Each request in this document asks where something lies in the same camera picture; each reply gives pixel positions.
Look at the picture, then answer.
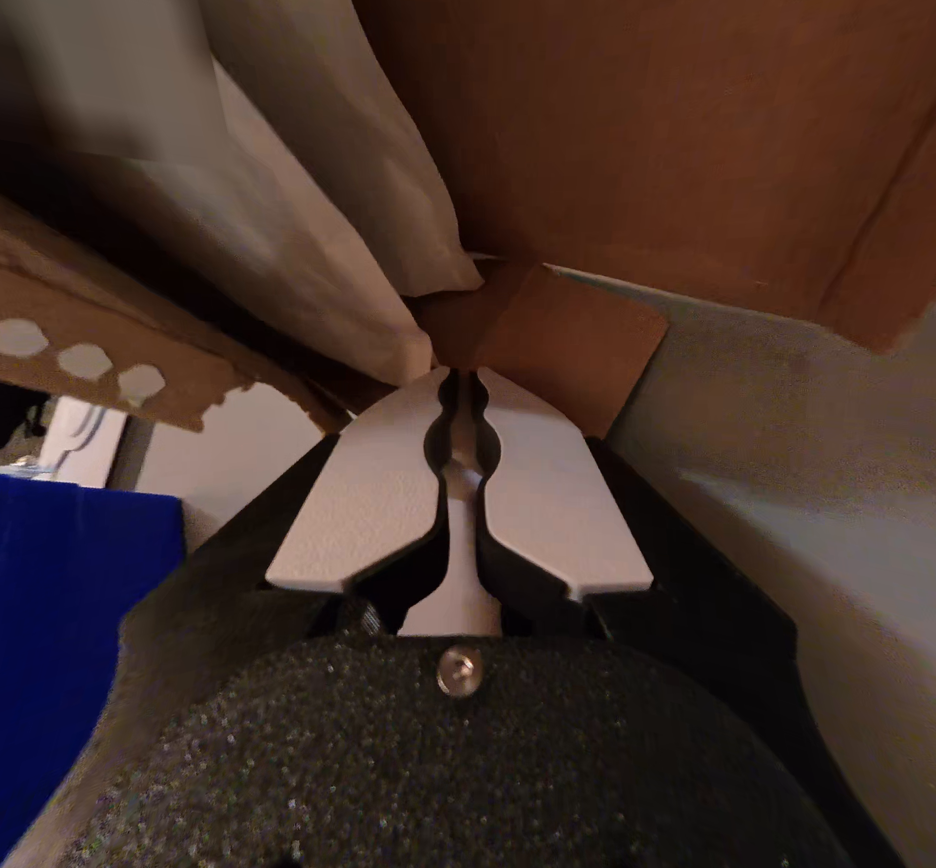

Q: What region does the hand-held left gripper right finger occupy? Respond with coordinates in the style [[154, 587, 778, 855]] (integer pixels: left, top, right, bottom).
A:
[[471, 367, 655, 635]]

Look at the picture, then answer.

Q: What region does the large printed paper bag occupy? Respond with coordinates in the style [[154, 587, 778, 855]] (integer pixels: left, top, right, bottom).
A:
[[0, 71, 434, 390]]

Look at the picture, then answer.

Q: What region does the plain white paper bag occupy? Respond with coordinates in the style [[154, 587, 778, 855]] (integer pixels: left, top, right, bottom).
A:
[[194, 0, 485, 299]]

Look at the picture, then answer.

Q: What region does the large blue plastic bin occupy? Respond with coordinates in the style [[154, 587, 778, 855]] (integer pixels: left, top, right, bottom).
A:
[[0, 473, 185, 847]]

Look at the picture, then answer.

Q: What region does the green toy set box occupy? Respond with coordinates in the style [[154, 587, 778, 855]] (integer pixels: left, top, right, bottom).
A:
[[0, 0, 936, 441]]

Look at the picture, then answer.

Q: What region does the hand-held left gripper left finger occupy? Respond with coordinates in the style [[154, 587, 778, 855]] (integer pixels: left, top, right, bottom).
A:
[[265, 367, 458, 634]]

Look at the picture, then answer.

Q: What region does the white desk lamp stand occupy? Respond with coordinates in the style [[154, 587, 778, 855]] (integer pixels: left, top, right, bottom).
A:
[[37, 396, 129, 489]]

